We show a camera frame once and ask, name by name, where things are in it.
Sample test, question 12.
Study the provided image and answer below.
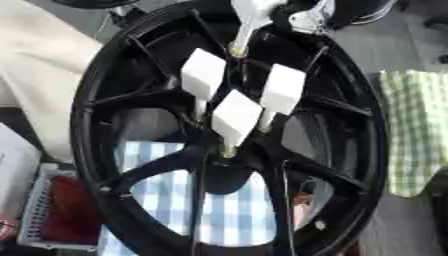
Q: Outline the white pin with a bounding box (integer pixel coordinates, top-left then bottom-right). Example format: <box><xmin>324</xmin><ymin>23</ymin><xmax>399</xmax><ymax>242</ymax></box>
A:
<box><xmin>227</xmin><ymin>0</ymin><xmax>289</xmax><ymax>58</ymax></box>
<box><xmin>210</xmin><ymin>88</ymin><xmax>265</xmax><ymax>158</ymax></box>
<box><xmin>178</xmin><ymin>47</ymin><xmax>230</xmax><ymax>122</ymax></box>
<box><xmin>257</xmin><ymin>63</ymin><xmax>308</xmax><ymax>133</ymax></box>

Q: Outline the black spoked wheel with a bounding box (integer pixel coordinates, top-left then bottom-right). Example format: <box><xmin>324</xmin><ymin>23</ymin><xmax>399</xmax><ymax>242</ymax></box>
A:
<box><xmin>68</xmin><ymin>0</ymin><xmax>391</xmax><ymax>256</ymax></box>

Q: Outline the red bag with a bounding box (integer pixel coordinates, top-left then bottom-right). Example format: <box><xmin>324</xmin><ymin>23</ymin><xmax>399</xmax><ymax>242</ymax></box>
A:
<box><xmin>40</xmin><ymin>174</ymin><xmax>109</xmax><ymax>246</ymax></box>

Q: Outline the black round tyre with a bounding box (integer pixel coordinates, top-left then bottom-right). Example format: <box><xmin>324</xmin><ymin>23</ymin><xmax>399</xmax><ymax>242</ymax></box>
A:
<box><xmin>325</xmin><ymin>0</ymin><xmax>401</xmax><ymax>32</ymax></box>

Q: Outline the green white checked cloth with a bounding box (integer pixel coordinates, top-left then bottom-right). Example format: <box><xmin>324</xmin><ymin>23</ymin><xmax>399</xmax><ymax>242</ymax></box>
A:
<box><xmin>378</xmin><ymin>68</ymin><xmax>448</xmax><ymax>199</ymax></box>

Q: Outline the person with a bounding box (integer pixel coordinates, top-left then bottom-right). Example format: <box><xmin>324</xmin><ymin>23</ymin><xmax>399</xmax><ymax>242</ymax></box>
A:
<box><xmin>0</xmin><ymin>0</ymin><xmax>107</xmax><ymax>164</ymax></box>

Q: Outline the white plastic basket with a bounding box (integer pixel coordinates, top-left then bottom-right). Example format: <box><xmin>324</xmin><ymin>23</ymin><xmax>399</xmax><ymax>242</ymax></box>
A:
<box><xmin>15</xmin><ymin>162</ymin><xmax>105</xmax><ymax>253</ymax></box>

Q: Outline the white box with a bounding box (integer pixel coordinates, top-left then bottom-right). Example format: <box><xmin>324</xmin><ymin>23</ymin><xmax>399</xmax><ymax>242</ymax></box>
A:
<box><xmin>0</xmin><ymin>122</ymin><xmax>44</xmax><ymax>220</ymax></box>

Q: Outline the silver metal bracket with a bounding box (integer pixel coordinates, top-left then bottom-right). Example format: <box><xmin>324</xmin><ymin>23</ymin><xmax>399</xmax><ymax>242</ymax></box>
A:
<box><xmin>287</xmin><ymin>0</ymin><xmax>338</xmax><ymax>35</ymax></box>

